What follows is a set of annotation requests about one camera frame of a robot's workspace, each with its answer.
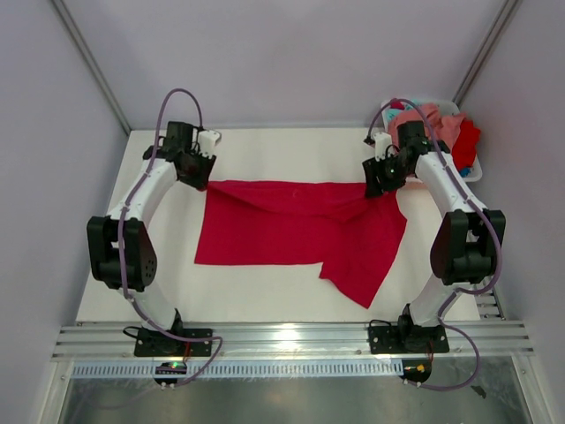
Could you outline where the right controller board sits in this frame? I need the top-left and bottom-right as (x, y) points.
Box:
(400, 360), (433, 384)

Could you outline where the right corner aluminium post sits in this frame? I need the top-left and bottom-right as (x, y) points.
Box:
(452, 0), (523, 107)

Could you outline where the aluminium side rail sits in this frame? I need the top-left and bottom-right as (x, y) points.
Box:
(475, 289), (506, 321)

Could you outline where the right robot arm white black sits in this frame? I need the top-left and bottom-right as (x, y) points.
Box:
(362, 121), (506, 353)

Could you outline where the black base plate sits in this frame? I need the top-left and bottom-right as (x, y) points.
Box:
(367, 320), (450, 354)
(133, 328), (213, 358)

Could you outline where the controller board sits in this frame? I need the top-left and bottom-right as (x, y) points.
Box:
(400, 360), (433, 384)
(153, 361), (187, 386)

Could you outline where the aluminium front rail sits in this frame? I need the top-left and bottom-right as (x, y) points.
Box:
(51, 320), (534, 360)

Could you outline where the salmon pink t shirt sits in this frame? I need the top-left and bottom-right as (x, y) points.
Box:
(385, 102), (466, 148)

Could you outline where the crimson red t shirt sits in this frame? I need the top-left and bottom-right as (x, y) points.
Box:
(194, 180), (407, 308)

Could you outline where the bright red t shirt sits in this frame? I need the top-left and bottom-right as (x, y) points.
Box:
(387, 100), (482, 171)

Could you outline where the white plastic laundry basket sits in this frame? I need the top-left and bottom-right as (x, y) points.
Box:
(380, 98), (483, 185)

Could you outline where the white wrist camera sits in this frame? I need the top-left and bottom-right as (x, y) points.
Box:
(364, 132), (392, 162)
(196, 130), (222, 159)

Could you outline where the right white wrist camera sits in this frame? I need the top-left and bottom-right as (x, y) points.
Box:
(364, 132), (392, 162)

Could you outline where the grey slotted cable duct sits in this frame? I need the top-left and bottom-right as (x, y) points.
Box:
(71, 358), (402, 379)

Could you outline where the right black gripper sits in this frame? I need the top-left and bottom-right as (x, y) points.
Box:
(363, 152), (412, 200)

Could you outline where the corner aluminium post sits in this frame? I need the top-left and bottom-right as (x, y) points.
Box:
(48, 0), (132, 136)
(452, 0), (523, 107)

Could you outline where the left controller board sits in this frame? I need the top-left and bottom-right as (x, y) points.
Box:
(153, 361), (187, 386)

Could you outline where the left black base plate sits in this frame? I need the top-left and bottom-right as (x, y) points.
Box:
(133, 328), (213, 358)

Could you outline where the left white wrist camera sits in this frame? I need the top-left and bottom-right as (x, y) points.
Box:
(196, 130), (222, 159)

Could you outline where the left corner aluminium post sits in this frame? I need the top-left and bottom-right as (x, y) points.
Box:
(48, 0), (132, 136)

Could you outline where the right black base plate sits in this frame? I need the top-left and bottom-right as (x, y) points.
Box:
(367, 320), (450, 354)

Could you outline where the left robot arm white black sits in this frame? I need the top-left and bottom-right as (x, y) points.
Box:
(87, 121), (222, 355)

